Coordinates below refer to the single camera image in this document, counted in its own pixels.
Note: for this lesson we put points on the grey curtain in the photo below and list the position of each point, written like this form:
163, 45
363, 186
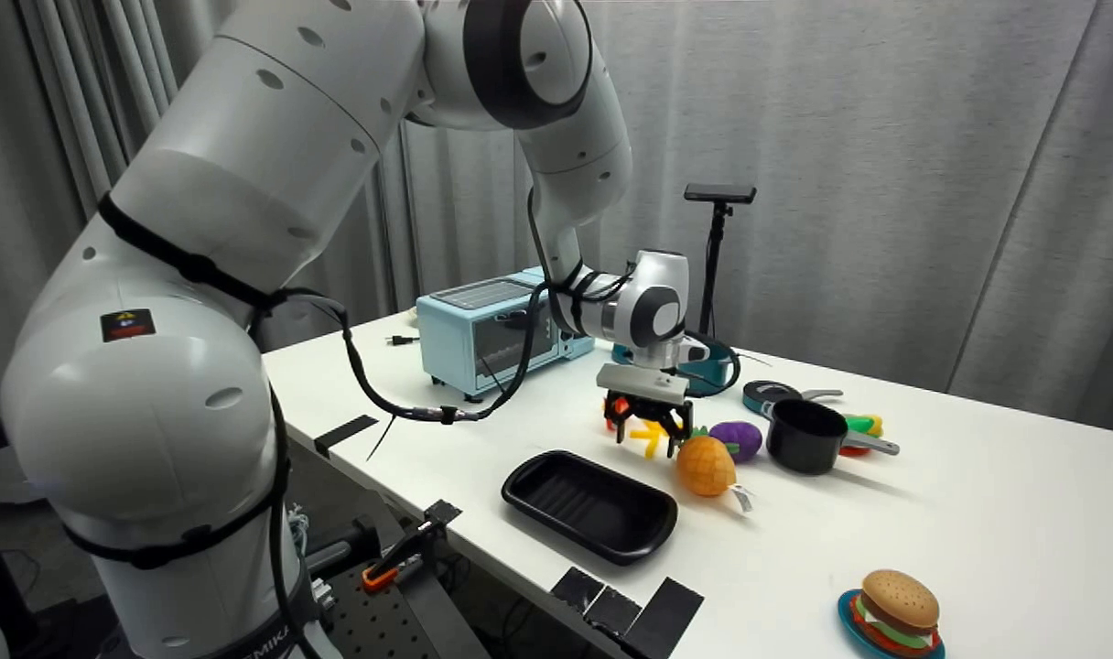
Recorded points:
946, 186

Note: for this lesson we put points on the yellow toy fry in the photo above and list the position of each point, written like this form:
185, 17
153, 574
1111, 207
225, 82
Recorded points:
645, 440

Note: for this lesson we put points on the orange black clamp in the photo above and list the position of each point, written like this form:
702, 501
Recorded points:
398, 556

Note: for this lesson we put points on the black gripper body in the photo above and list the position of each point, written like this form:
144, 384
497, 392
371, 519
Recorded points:
645, 391

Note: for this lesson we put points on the teal round plate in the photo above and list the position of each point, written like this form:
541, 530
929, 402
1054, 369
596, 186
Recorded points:
716, 369

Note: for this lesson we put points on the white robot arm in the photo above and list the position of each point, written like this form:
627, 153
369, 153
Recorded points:
275, 124

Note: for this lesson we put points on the light blue toaster oven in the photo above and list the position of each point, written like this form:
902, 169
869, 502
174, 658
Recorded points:
469, 344

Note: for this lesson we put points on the orange plush fruit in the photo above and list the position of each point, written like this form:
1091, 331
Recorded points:
706, 471

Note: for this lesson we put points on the purple plush eggplant green leaves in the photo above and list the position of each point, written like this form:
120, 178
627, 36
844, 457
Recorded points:
742, 440

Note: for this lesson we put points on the grey perforated metal base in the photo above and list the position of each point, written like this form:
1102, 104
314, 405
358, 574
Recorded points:
380, 629

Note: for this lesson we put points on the green yellow toy vegetable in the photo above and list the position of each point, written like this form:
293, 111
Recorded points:
867, 427

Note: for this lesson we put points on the toy burger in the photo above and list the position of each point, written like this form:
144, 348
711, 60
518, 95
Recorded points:
897, 610

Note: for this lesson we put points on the black camera stand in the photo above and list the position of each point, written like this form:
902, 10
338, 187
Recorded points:
716, 245

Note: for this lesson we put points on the long black tape strip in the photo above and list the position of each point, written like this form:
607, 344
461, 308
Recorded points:
662, 617

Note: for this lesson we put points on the toy hamburger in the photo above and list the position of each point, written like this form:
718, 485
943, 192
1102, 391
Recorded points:
846, 617

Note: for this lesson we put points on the black plastic tray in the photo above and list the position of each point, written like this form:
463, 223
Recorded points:
587, 502

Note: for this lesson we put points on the black tape square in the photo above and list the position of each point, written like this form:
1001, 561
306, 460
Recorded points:
611, 610
575, 591

